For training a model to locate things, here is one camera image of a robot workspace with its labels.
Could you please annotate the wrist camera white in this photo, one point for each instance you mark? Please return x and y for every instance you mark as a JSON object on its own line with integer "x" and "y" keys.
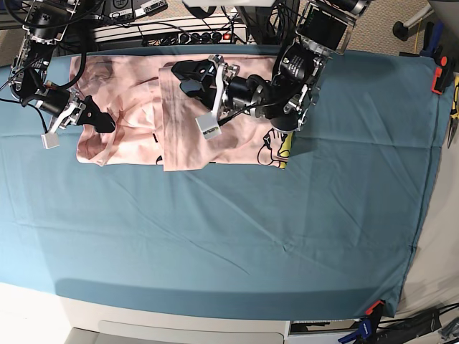
{"x": 50, "y": 140}
{"x": 208, "y": 125}

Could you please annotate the yellow handled pliers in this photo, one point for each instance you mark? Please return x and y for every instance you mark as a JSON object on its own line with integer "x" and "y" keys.
{"x": 453, "y": 124}

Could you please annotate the black chair caster wheel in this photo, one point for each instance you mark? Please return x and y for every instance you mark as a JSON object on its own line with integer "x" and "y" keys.
{"x": 400, "y": 31}

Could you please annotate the pink T-shirt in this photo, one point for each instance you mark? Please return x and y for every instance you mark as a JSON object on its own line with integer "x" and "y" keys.
{"x": 156, "y": 123}

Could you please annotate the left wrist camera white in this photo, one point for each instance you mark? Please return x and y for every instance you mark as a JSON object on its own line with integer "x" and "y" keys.
{"x": 208, "y": 125}

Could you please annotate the orange black clamp right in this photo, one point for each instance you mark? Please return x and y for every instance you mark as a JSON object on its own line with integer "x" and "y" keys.
{"x": 442, "y": 75}

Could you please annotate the blue clamp top right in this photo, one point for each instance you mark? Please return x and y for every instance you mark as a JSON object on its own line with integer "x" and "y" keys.
{"x": 431, "y": 44}

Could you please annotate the blue black clamp bottom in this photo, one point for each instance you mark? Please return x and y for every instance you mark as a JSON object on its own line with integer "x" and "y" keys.
{"x": 367, "y": 326}

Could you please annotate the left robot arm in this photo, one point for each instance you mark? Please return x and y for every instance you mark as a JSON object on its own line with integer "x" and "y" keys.
{"x": 324, "y": 28}

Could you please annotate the white power strip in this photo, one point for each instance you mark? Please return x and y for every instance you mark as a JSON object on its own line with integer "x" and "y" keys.
{"x": 193, "y": 38}

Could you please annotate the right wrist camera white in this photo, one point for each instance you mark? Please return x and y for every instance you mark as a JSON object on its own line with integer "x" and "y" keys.
{"x": 50, "y": 140}

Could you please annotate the teal table cloth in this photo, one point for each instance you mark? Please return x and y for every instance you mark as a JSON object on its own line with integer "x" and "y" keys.
{"x": 324, "y": 238}

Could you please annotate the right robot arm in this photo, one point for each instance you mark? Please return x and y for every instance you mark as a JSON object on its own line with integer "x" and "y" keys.
{"x": 45, "y": 26}

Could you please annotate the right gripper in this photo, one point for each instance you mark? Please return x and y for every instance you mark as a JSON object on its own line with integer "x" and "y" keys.
{"x": 66, "y": 108}

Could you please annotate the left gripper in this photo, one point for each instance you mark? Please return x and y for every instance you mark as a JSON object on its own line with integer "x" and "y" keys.
{"x": 239, "y": 93}

